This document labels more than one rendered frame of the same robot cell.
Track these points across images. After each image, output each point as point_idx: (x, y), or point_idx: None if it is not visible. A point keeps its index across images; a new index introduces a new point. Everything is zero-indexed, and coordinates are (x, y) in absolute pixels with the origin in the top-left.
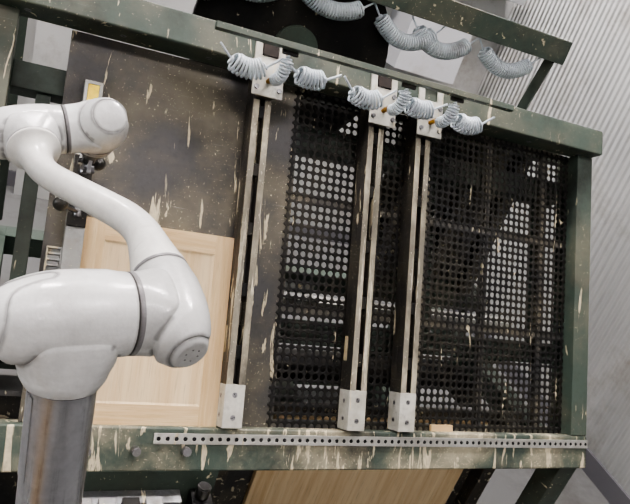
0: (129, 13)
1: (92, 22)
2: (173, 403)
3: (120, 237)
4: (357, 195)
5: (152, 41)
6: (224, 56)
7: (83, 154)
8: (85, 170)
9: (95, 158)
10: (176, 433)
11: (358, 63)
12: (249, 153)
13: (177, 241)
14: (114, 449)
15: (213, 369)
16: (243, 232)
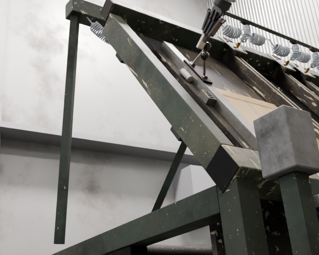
0: (167, 19)
1: (154, 21)
2: None
3: (228, 94)
4: (304, 98)
5: (179, 34)
6: (211, 40)
7: (222, 5)
8: (222, 18)
9: (228, 7)
10: None
11: (272, 30)
12: (251, 70)
13: (252, 100)
14: None
15: None
16: (279, 94)
